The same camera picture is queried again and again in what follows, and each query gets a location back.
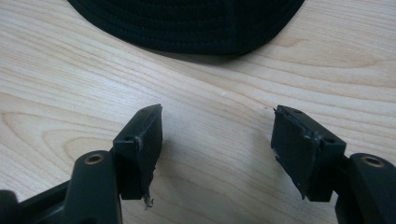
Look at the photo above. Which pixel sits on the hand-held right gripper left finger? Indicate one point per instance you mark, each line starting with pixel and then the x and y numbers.
pixel 138 155

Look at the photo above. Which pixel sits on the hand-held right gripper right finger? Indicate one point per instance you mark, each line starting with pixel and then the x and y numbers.
pixel 303 155

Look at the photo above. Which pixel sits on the black hat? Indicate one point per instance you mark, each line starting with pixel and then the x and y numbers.
pixel 186 21

